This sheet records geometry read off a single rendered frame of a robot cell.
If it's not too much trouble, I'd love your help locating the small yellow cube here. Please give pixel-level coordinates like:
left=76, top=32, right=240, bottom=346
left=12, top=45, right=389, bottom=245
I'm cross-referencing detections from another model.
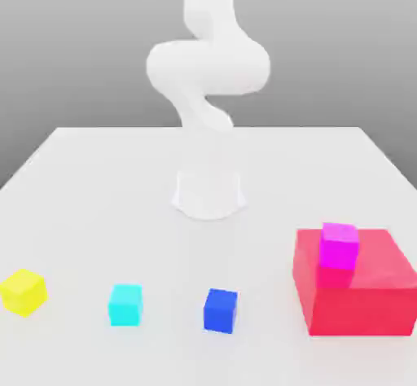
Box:
left=0, top=268, right=49, bottom=318

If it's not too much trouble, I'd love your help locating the small cyan cube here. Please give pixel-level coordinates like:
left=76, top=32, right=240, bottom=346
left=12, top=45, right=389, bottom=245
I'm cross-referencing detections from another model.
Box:
left=108, top=283, right=144, bottom=327

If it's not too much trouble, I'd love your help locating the small magenta cube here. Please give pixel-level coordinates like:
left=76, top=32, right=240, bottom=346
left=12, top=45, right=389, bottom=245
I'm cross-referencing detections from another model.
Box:
left=318, top=222, right=360, bottom=271

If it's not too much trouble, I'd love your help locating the large red box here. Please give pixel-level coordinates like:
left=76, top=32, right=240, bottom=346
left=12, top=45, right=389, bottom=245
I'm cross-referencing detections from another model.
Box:
left=292, top=228, right=417, bottom=337

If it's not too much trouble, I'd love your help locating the small blue cube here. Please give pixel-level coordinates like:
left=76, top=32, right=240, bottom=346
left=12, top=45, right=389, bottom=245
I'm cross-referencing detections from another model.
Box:
left=203, top=287, right=239, bottom=335

